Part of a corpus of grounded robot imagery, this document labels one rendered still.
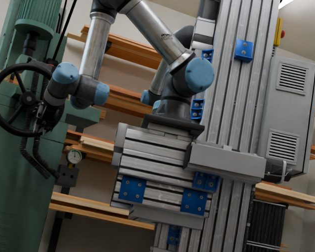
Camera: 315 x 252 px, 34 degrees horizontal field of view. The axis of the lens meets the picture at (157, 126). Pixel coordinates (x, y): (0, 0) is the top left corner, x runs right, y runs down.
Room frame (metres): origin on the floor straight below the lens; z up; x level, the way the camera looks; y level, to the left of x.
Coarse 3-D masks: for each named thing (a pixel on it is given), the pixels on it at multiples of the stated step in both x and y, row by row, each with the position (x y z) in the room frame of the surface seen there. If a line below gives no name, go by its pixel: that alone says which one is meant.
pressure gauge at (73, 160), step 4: (68, 152) 2.13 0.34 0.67; (72, 152) 2.14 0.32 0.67; (76, 152) 2.14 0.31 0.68; (80, 152) 2.15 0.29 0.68; (68, 156) 2.13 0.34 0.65; (72, 156) 2.14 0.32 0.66; (76, 156) 2.15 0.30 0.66; (80, 156) 2.15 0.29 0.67; (68, 160) 2.13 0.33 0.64; (72, 160) 2.14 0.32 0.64; (76, 160) 2.15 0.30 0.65; (80, 160) 2.15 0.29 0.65; (72, 164) 2.16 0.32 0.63
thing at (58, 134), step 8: (0, 104) 2.07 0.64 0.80; (0, 112) 2.07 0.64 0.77; (8, 112) 2.08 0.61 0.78; (24, 112) 2.11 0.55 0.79; (16, 120) 2.10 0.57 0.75; (24, 120) 2.11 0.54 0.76; (32, 120) 2.12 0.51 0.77; (32, 128) 2.13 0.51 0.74; (56, 128) 2.17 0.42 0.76; (64, 128) 2.18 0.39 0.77; (40, 136) 2.14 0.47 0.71; (48, 136) 2.16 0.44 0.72; (56, 136) 2.17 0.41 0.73; (64, 136) 2.18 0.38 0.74
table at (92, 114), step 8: (0, 88) 2.06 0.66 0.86; (8, 88) 2.07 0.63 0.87; (16, 88) 1.99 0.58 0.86; (8, 96) 2.08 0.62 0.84; (16, 96) 2.05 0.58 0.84; (64, 112) 2.17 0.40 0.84; (72, 112) 2.19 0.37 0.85; (80, 112) 2.20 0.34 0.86; (88, 112) 2.21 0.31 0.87; (96, 112) 2.23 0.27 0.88; (72, 120) 2.30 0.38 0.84; (80, 120) 2.27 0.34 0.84; (88, 120) 2.23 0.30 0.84; (96, 120) 2.23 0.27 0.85
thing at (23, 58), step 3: (21, 54) 2.19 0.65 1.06; (18, 57) 2.23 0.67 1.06; (21, 57) 2.19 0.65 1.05; (24, 57) 2.20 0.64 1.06; (27, 57) 2.20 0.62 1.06; (33, 57) 2.22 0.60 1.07; (18, 60) 2.21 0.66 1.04; (21, 60) 2.19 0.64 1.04; (24, 60) 2.20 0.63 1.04; (15, 63) 2.28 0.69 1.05; (21, 72) 2.24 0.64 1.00
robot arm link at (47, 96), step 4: (44, 92) 1.70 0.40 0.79; (44, 96) 1.70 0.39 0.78; (48, 96) 1.68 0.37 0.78; (52, 96) 1.72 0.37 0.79; (68, 96) 1.71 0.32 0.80; (48, 100) 1.69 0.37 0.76; (52, 100) 1.69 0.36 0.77; (56, 100) 1.68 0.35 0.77; (60, 100) 1.69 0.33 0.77; (64, 100) 1.71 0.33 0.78; (52, 104) 1.70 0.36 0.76; (56, 104) 1.70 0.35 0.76; (60, 104) 1.71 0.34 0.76
